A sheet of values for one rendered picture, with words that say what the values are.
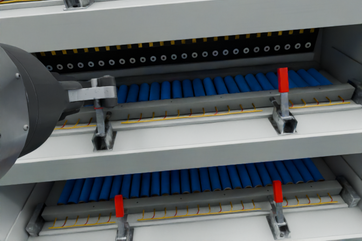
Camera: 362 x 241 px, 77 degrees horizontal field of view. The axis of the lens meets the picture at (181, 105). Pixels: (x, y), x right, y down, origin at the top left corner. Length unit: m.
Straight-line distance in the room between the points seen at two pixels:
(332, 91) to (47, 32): 0.43
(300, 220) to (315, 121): 0.19
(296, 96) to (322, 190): 0.20
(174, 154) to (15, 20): 0.26
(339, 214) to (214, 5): 0.42
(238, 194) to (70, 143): 0.31
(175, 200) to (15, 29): 0.36
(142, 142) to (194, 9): 0.19
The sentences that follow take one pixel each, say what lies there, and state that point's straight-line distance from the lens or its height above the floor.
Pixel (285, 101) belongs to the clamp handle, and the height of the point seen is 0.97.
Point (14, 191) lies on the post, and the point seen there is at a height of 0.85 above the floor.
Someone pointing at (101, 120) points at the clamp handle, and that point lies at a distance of 0.35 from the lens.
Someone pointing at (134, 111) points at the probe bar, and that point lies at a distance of 0.38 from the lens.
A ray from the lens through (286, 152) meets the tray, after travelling 0.38.
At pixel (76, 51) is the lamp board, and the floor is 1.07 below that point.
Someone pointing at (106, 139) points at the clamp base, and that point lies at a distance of 0.34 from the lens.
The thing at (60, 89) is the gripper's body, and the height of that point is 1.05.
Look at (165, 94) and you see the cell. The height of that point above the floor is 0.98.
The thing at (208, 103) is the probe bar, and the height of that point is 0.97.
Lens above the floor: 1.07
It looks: 16 degrees down
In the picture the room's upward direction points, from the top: 5 degrees counter-clockwise
